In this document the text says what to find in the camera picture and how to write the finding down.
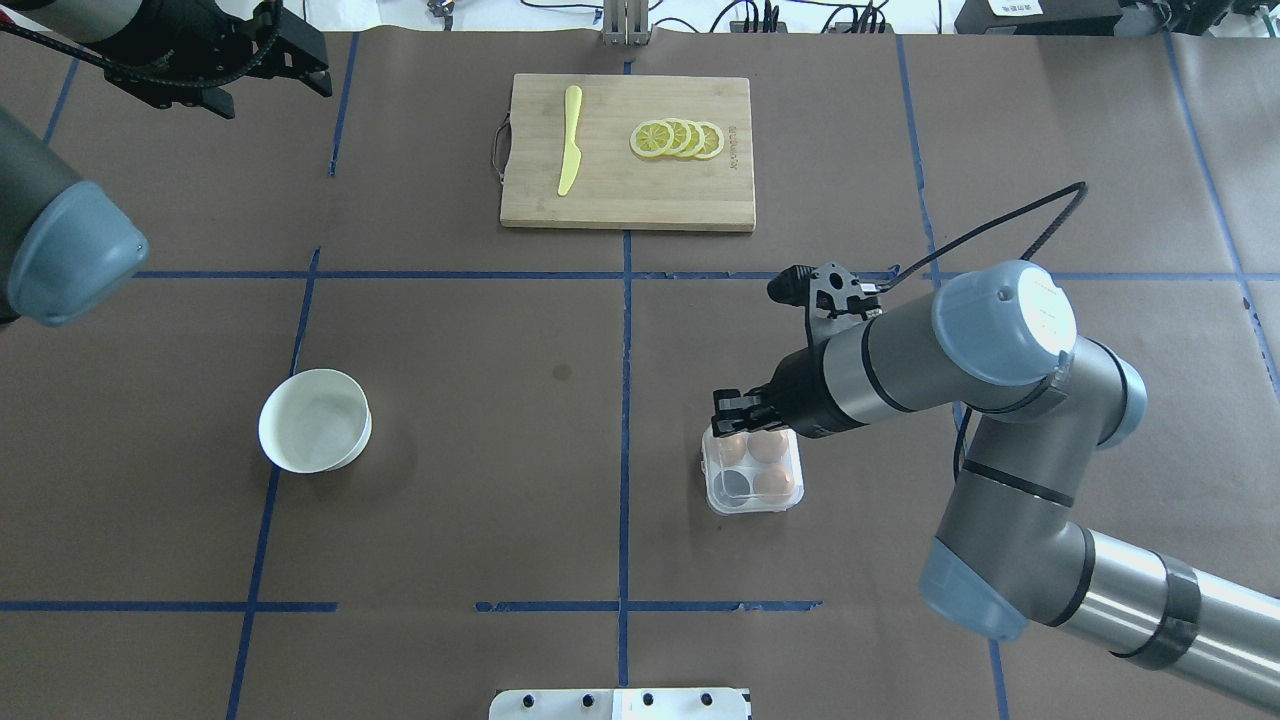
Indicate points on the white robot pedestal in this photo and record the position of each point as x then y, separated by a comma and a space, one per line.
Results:
623, 703

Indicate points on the clear plastic egg box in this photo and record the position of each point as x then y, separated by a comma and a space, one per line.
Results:
752, 472

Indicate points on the yellow plastic knife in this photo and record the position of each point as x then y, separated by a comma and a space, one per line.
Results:
571, 152

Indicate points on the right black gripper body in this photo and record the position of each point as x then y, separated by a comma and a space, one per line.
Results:
797, 391

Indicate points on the lemon slice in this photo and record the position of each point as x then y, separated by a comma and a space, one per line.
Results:
681, 136
712, 141
695, 140
653, 139

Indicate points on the wooden cutting board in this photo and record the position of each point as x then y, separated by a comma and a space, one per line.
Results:
615, 190

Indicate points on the brown egg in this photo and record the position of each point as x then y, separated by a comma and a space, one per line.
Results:
769, 446
774, 485
730, 450

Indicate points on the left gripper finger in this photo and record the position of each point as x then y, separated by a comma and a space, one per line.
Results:
299, 50

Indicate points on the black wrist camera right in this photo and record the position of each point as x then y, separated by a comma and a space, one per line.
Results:
829, 291

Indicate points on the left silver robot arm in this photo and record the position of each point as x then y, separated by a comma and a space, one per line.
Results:
174, 136

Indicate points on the white bowl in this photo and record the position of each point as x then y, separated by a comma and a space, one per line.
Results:
318, 420

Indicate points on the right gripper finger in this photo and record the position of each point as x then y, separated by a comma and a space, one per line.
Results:
732, 413

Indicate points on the brown egg in box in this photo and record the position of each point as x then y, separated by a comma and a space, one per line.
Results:
730, 450
769, 446

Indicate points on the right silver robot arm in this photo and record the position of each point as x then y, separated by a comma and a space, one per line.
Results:
1003, 342

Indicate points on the black box on table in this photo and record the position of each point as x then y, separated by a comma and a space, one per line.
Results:
1057, 18

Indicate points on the aluminium frame post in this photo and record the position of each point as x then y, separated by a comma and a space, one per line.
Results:
626, 22

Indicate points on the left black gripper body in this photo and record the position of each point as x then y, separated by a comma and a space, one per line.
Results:
172, 40

